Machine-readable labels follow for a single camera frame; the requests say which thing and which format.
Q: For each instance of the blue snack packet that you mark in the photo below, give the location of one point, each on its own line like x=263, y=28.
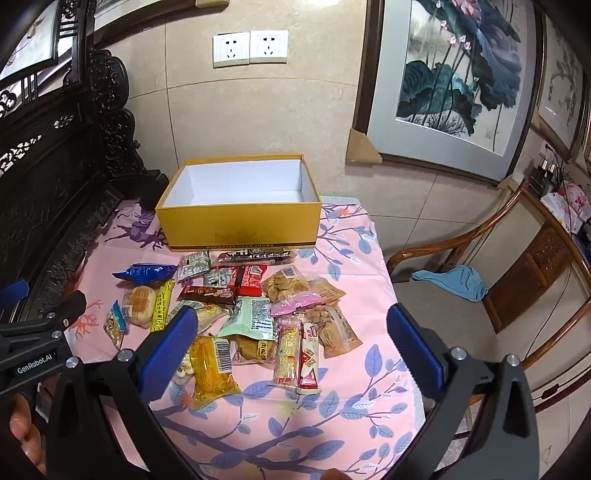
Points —
x=145, y=273

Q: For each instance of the pink snack packet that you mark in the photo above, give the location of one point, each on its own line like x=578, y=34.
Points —
x=298, y=303

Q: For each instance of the green and white pouch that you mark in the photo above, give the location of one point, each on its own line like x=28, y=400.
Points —
x=249, y=318

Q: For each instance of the small white candy pack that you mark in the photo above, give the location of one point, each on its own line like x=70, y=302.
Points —
x=184, y=369

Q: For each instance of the brown bread packet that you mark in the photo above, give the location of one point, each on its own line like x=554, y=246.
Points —
x=251, y=349

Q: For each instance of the dark carved wooden furniture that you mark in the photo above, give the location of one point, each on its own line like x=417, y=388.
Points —
x=55, y=184

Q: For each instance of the long dark chocolate packet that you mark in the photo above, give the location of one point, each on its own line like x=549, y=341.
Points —
x=258, y=255

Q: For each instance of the tan paper snack packet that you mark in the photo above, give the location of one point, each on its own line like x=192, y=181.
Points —
x=328, y=291

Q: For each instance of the flat yellow snack packet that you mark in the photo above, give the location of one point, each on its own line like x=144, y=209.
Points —
x=212, y=314

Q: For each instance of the clear brown biscuit bag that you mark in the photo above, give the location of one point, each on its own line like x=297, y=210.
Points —
x=332, y=330

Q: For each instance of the cream long snack bar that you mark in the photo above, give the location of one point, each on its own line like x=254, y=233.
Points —
x=286, y=355

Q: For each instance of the wooden armchair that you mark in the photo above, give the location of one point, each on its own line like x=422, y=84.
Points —
x=549, y=258

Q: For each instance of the red and white wafer bar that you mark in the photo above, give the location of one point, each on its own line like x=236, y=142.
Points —
x=308, y=364

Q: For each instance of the small cartoon candy packet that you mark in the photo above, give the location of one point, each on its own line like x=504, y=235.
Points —
x=114, y=323

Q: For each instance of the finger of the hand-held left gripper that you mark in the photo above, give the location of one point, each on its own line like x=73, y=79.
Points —
x=14, y=295
x=69, y=309

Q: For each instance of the blue cloth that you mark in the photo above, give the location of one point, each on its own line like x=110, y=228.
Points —
x=455, y=281

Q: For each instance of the round bun in clear wrapper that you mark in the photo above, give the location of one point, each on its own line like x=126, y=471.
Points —
x=138, y=304

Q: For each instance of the long yellow snack bar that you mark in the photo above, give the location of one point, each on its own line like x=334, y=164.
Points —
x=162, y=304

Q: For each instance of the white clear candy packet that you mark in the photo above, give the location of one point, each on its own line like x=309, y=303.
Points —
x=219, y=278

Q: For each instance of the red snack packet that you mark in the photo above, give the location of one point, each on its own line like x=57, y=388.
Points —
x=251, y=277

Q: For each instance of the white wall socket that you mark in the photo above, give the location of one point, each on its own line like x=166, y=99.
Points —
x=231, y=48
x=268, y=46

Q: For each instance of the person's left hand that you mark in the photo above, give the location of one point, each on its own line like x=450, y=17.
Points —
x=21, y=422

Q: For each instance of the cardboard corner protector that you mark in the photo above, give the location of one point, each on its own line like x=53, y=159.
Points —
x=362, y=147

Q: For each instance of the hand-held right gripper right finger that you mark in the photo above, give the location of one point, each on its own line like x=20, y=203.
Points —
x=415, y=355

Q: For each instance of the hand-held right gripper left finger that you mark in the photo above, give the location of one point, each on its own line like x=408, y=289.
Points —
x=171, y=350

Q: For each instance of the brown chocolate wafer bar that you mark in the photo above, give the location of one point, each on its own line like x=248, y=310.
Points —
x=207, y=294

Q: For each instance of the framed lotus painting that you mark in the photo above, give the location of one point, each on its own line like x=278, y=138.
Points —
x=452, y=69

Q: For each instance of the framed branch painting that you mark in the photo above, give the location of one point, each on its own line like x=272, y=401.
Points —
x=561, y=83

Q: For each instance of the white floral cloth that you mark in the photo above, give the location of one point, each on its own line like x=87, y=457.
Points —
x=570, y=201

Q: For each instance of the yellow cardboard box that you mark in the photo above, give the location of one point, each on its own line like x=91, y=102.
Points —
x=240, y=226

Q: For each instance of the yellow corn snack packet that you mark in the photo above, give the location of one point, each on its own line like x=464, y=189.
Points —
x=212, y=374

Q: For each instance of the white framed panel picture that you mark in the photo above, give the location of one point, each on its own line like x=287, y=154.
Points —
x=32, y=37

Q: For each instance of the white packet with green edge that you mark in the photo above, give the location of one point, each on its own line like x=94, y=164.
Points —
x=194, y=265

